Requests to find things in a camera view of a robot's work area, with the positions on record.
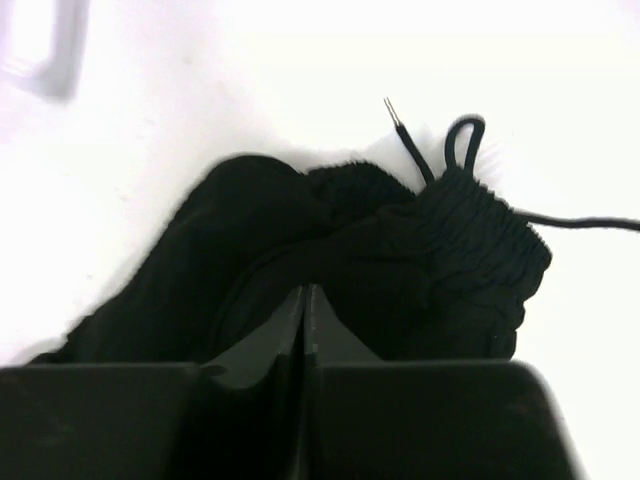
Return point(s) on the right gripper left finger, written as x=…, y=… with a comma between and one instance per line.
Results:
x=248, y=364

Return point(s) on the black trousers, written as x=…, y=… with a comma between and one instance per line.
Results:
x=443, y=273

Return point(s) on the white clothes rack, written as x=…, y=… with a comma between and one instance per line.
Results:
x=42, y=45

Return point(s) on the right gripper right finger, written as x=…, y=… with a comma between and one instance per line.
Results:
x=327, y=340

